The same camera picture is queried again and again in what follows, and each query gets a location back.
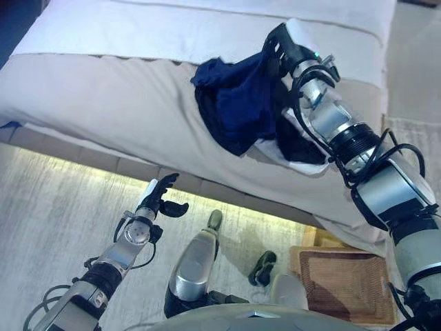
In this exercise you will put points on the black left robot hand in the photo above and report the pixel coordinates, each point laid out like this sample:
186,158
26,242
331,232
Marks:
155,200

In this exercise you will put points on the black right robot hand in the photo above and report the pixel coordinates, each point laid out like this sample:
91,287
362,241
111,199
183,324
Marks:
293,45

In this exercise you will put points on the navy blue garment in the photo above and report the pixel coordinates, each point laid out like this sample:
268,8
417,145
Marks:
241,96

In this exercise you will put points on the black garment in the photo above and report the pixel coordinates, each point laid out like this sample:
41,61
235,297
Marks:
296,145

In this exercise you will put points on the white garment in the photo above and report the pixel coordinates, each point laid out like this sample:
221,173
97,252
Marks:
310,169

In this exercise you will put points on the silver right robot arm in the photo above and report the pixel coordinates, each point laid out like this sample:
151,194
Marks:
386,193

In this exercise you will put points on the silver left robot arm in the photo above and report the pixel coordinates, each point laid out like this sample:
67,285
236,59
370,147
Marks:
117,255

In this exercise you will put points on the brown wicker basket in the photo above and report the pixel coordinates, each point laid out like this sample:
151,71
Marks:
344,282

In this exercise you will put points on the silver left robot leg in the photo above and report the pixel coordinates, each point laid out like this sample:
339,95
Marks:
194,262

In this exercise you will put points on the silver robot leg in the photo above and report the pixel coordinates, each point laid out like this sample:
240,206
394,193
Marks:
194,262
287,291

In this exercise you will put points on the grey area rug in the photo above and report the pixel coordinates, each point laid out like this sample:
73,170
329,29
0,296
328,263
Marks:
51,213

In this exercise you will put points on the white duvet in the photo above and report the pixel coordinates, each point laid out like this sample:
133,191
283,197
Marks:
172,27

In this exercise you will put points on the silver right robot leg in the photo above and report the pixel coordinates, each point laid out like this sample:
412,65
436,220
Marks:
287,291

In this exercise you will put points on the beige upholstered bed frame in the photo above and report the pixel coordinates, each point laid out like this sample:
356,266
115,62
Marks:
103,162

